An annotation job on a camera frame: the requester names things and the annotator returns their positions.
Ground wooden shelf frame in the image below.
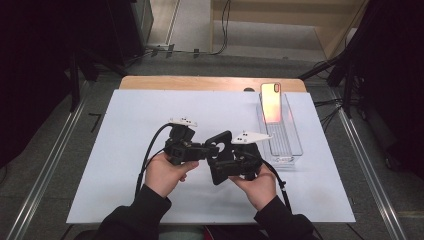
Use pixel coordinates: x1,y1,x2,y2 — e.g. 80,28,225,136
209,0,371,60

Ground person's right hand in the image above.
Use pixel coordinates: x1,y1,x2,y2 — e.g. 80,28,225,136
229,163,278,212

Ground person's left hand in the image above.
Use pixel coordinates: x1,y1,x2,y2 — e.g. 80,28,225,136
143,152,200,199

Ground black metal stand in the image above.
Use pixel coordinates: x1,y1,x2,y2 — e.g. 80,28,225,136
298,49,368,119
68,46,129,113

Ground white board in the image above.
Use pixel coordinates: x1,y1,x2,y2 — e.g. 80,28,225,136
65,88,356,225

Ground hand-held gripper cable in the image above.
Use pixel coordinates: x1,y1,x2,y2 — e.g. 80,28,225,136
261,159,293,214
134,122,176,199

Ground clear plastic bin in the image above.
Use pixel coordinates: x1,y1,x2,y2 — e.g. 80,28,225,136
255,92,304,168

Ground black floor cables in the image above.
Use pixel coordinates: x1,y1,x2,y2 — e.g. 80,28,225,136
313,98,344,133

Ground left hand-held gripper cable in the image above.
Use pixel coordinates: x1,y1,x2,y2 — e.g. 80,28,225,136
134,122,176,199

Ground metal floor rail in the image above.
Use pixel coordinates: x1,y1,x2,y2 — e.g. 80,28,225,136
6,81,88,240
336,106,409,240

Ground iridescent phone case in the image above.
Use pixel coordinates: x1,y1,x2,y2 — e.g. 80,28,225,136
259,82,284,124

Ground black cabinet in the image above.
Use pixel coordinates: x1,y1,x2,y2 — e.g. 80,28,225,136
106,0,155,66

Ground wooden table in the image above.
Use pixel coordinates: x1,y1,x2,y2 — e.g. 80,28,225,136
118,75,308,93

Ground black phone case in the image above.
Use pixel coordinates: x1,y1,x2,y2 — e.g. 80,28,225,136
204,130,234,186

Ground black hanging cable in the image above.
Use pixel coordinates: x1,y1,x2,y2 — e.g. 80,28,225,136
213,0,233,56

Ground dark curtain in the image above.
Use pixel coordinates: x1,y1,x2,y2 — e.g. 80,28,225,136
0,0,111,168
346,0,424,179

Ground right hand-held gripper cable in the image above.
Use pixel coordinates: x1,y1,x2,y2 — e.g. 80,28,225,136
261,159,293,214

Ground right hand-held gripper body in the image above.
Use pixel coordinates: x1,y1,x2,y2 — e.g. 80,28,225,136
229,130,273,182

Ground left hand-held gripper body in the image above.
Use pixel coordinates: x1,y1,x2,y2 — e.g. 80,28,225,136
163,117,206,166

